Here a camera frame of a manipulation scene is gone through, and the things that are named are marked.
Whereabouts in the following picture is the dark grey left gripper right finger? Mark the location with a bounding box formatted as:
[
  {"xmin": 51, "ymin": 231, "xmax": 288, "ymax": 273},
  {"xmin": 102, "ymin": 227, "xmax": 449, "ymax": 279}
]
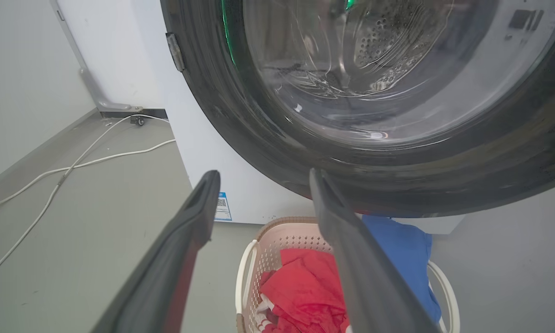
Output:
[{"xmin": 309, "ymin": 168, "xmax": 441, "ymax": 333}]

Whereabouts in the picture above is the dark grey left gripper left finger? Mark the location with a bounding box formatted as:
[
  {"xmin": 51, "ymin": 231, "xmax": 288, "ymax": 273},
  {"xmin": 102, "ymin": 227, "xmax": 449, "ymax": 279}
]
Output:
[{"xmin": 91, "ymin": 170, "xmax": 221, "ymax": 333}]

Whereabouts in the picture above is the round black washing machine door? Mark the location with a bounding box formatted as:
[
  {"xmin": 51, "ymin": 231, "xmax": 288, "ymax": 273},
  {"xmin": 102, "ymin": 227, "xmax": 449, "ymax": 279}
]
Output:
[{"xmin": 161, "ymin": 0, "xmax": 555, "ymax": 218}]

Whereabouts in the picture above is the white washing machine body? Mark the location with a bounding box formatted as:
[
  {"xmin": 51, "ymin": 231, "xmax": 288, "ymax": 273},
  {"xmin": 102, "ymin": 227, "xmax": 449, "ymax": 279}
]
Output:
[{"xmin": 57, "ymin": 0, "xmax": 465, "ymax": 234}]

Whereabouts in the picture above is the grey door latch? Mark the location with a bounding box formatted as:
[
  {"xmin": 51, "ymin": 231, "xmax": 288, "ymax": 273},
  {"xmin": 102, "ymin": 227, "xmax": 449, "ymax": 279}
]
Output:
[{"xmin": 166, "ymin": 32, "xmax": 186, "ymax": 73}]

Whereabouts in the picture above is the blue garment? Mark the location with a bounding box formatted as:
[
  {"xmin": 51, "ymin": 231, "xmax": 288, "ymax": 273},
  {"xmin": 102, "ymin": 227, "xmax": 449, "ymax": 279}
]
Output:
[{"xmin": 362, "ymin": 215, "xmax": 442, "ymax": 324}]

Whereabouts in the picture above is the red garment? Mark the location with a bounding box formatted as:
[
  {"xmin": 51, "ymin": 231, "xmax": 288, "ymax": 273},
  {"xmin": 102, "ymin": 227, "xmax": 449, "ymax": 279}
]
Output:
[{"xmin": 255, "ymin": 248, "xmax": 351, "ymax": 333}]

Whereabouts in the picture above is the blue white energy label sticker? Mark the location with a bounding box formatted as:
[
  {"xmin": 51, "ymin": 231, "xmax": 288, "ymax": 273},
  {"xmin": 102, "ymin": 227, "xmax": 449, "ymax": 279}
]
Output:
[{"xmin": 215, "ymin": 192, "xmax": 232, "ymax": 222}]

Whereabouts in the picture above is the pink plastic laundry basket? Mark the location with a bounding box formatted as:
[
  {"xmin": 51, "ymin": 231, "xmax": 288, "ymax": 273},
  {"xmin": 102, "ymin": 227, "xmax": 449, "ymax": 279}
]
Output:
[{"xmin": 235, "ymin": 216, "xmax": 460, "ymax": 333}]

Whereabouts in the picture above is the white power cable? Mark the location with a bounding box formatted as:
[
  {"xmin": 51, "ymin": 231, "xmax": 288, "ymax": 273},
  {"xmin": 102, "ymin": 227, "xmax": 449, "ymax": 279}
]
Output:
[
  {"xmin": 0, "ymin": 114, "xmax": 170, "ymax": 286},
  {"xmin": 0, "ymin": 139, "xmax": 177, "ymax": 218}
]

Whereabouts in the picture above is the grey metal frame leg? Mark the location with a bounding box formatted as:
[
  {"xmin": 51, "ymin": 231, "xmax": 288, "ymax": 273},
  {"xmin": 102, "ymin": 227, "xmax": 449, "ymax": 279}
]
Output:
[{"xmin": 50, "ymin": 0, "xmax": 144, "ymax": 113}]

